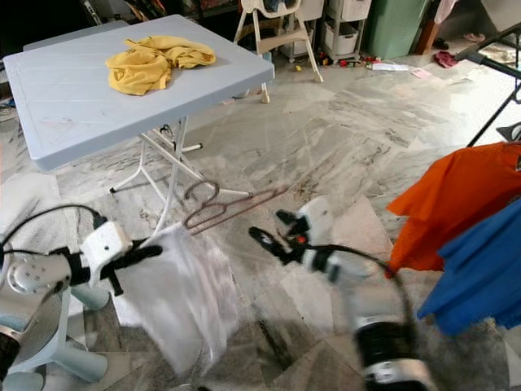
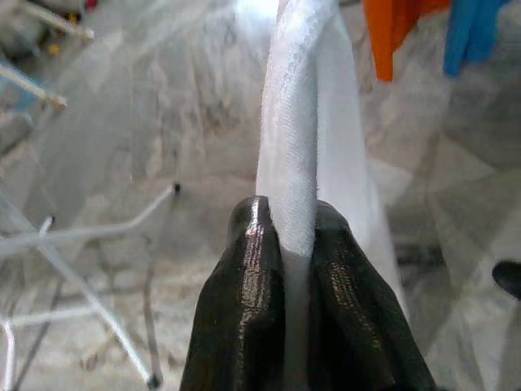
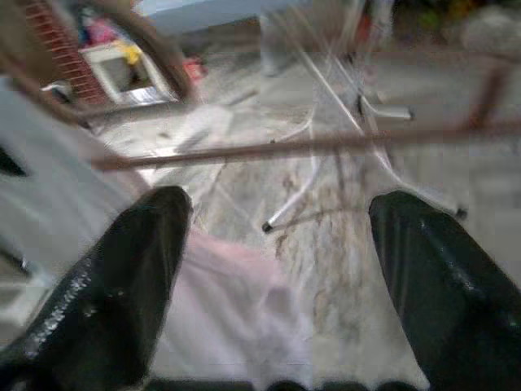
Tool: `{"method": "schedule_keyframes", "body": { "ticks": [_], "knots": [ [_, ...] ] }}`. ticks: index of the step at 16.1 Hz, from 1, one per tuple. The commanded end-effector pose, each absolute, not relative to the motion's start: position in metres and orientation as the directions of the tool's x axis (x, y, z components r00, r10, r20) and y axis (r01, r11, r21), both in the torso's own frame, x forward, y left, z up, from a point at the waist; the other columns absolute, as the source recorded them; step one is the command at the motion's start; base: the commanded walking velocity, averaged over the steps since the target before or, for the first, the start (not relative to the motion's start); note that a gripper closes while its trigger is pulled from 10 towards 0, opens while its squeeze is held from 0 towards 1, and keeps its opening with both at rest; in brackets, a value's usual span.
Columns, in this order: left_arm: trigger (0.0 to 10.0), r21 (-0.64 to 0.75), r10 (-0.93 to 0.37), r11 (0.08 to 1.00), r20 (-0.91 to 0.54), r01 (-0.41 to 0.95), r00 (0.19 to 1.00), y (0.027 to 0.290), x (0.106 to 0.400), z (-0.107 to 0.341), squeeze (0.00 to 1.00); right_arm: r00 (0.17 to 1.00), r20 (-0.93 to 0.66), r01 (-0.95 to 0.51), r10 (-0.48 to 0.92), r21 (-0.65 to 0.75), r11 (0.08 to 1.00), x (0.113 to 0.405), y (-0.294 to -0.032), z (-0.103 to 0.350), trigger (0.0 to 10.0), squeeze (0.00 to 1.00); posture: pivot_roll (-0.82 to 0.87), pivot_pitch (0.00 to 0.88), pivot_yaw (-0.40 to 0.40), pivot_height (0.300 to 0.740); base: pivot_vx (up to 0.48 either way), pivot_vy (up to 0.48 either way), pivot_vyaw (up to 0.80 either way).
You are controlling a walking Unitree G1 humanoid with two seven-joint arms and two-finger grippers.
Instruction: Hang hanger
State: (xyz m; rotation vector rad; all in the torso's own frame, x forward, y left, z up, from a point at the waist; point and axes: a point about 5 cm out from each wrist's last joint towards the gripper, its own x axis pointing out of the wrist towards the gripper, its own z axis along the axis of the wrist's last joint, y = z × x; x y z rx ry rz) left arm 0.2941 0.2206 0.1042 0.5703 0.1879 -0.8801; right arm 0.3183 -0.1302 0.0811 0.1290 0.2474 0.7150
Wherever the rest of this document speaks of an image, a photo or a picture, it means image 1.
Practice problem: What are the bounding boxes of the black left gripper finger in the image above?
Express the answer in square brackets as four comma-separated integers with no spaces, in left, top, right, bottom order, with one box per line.
[122,244,165,270]

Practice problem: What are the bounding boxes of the pink plastic clothes hanger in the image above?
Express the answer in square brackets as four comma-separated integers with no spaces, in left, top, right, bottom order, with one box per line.
[183,179,290,233]

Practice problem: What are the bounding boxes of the white garment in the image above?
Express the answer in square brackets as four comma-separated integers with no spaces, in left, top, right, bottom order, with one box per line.
[114,222,233,374]

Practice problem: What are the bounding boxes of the yellow shirt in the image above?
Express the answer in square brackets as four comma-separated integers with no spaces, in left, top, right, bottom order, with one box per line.
[104,37,217,96]

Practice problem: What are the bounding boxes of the orange shirt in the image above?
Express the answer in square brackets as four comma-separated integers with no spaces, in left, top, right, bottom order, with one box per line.
[385,143,521,274]

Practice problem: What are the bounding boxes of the light blue folding table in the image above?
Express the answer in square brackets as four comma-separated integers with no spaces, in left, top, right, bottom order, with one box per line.
[2,15,276,214]

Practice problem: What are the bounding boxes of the white baby high chair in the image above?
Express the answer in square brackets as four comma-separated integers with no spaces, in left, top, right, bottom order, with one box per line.
[232,0,325,105]

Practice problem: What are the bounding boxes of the white paper sheet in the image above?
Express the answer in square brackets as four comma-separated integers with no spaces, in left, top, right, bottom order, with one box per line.
[366,62,409,72]

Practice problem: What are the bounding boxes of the blue garment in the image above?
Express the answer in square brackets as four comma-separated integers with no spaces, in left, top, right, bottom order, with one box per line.
[415,195,521,336]

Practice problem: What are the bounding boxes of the white drawer storage cart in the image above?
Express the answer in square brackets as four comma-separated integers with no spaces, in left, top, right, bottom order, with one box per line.
[297,0,371,62]

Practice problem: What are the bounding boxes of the green laundry hamper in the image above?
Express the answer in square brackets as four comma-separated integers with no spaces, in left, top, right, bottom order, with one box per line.
[362,0,432,59]

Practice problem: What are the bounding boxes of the small light blue table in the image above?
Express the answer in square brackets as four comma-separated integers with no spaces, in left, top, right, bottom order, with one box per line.
[23,20,131,51]

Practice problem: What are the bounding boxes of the black metal drying rack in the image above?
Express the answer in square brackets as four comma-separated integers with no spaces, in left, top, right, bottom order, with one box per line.
[454,24,521,147]

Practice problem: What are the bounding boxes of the black television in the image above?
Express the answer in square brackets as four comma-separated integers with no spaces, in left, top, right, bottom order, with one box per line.
[0,0,86,58]

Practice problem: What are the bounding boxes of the pink hanging clothes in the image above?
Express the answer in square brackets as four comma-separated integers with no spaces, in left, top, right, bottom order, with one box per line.
[431,0,461,25]

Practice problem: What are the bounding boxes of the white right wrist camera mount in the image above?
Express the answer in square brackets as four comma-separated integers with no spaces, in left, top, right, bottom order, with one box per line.
[296,195,332,245]

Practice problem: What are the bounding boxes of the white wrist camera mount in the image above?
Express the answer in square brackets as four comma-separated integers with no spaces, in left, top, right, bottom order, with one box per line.
[80,222,134,274]
[296,195,332,245]

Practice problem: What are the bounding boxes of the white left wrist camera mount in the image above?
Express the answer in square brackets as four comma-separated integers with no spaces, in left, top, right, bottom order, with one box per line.
[80,222,134,274]

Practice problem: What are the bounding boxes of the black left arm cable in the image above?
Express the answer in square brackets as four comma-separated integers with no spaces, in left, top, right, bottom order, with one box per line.
[0,204,108,253]

